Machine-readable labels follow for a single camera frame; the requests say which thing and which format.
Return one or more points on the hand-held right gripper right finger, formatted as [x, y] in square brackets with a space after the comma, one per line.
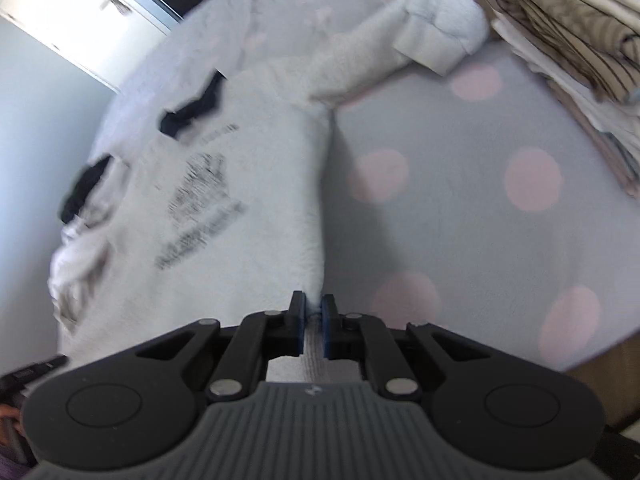
[327, 322]

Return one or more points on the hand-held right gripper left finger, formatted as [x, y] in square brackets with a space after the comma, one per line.
[298, 321]

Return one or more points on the light grey printed sweatshirt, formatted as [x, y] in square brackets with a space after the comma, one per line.
[270, 200]

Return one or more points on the white crumpled garment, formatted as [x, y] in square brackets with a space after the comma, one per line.
[75, 265]

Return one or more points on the black crumpled garment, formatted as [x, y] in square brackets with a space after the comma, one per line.
[82, 195]

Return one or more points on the black underwear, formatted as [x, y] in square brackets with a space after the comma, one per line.
[190, 115]

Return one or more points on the white door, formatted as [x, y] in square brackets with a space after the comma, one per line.
[60, 15]

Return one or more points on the beige folded garment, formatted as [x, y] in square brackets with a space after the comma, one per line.
[565, 25]

